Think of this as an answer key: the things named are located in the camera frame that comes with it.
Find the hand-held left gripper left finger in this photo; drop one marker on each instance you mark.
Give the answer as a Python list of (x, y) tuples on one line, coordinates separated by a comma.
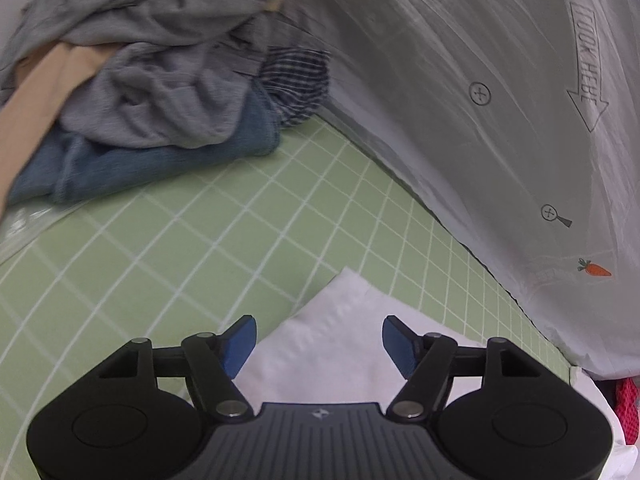
[(239, 344)]

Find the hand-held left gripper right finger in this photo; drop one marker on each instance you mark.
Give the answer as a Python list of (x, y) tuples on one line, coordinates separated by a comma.
[(400, 344)]

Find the white shirt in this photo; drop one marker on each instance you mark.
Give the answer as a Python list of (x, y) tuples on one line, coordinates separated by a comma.
[(330, 340)]

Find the green checked bed sheet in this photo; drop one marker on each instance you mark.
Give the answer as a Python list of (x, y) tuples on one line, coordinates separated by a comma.
[(260, 220)]

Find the blue denim garment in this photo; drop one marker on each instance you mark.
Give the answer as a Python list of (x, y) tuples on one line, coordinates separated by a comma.
[(150, 165)]

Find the pink mesh cloth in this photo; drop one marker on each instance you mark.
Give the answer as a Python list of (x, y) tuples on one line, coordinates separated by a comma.
[(628, 402)]

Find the white carrot print quilt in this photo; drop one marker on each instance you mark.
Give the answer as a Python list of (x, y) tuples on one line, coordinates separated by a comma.
[(450, 85)]

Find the blue white striped garment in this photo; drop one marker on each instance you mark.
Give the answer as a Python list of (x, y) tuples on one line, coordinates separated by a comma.
[(295, 80)]

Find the grey garment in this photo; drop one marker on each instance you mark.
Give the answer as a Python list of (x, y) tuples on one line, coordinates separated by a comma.
[(165, 65)]

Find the beige garment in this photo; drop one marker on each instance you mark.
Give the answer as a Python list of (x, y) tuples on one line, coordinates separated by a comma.
[(45, 95)]

